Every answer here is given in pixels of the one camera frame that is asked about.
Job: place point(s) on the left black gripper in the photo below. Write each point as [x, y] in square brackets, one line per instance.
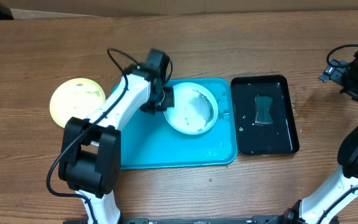
[169, 101]

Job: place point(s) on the light blue plate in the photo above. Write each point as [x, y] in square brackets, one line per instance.
[195, 109]

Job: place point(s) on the yellow plate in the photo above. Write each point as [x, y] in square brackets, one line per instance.
[77, 97]

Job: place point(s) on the green scrubbing sponge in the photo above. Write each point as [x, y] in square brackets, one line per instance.
[262, 110]

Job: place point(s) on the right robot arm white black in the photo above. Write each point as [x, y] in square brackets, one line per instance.
[341, 188]

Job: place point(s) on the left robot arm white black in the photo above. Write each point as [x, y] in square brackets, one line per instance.
[90, 161]

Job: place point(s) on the teal plastic tray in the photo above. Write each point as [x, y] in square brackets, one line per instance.
[148, 141]

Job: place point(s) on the black plastic tray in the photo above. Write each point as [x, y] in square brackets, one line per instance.
[280, 137]

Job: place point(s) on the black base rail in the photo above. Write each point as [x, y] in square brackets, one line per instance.
[263, 219]

